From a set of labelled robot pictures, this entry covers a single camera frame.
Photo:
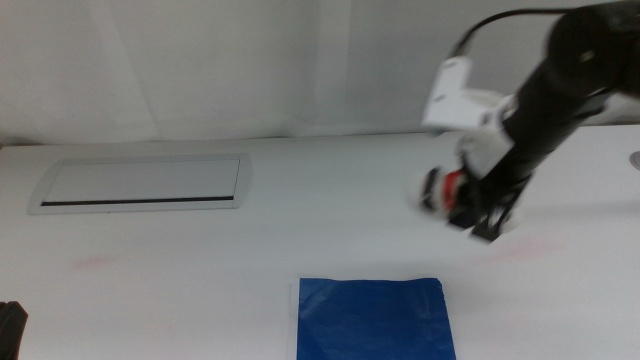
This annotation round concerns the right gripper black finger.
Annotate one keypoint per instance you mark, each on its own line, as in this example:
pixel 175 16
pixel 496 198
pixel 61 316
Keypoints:
pixel 492 225
pixel 462 216

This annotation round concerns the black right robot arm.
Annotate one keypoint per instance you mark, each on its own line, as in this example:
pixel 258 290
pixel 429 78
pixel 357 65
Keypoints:
pixel 585 55

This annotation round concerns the blue mat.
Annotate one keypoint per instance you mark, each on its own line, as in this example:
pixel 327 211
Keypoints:
pixel 371 321

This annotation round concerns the grey table grommet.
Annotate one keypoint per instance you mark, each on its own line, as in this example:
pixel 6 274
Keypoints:
pixel 636 161

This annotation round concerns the white backdrop curtain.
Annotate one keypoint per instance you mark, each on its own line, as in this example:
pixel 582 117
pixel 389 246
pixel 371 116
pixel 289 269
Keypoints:
pixel 240 65

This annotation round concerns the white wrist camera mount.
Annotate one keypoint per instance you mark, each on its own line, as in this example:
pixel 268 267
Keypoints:
pixel 452 106

